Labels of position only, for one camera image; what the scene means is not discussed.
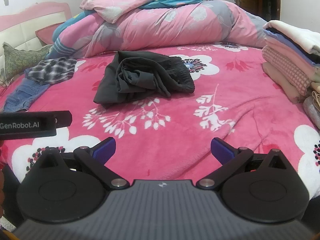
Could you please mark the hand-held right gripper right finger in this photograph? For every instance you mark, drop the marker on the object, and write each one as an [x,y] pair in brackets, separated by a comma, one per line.
[220,150]

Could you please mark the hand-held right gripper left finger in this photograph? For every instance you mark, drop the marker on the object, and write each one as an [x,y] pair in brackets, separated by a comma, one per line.
[106,150]

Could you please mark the dark grey pants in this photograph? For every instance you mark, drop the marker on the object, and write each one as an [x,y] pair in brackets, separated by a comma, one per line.
[140,80]

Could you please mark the stack of folded clothes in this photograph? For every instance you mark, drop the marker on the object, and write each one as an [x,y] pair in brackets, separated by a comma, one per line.
[290,55]

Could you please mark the blue jeans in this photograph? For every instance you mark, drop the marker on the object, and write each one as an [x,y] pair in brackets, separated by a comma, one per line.
[21,92]

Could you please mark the pink floral blanket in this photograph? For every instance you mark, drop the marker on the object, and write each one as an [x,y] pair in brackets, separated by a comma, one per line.
[175,120]

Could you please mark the black white plaid shirt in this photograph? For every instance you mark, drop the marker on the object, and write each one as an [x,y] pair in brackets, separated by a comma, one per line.
[53,70]

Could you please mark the green floral pillow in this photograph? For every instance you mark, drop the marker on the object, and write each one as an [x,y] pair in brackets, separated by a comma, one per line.
[18,58]

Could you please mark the pink pillow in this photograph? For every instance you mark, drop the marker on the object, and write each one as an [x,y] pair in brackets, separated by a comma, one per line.
[46,33]

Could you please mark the teal striped quilt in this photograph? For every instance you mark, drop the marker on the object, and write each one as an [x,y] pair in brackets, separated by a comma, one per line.
[65,37]

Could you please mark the pink and white headboard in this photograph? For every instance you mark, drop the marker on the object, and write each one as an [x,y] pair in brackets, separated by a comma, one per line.
[30,25]

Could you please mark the pink floral quilt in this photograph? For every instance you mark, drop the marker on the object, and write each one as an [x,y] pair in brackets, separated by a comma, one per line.
[160,27]

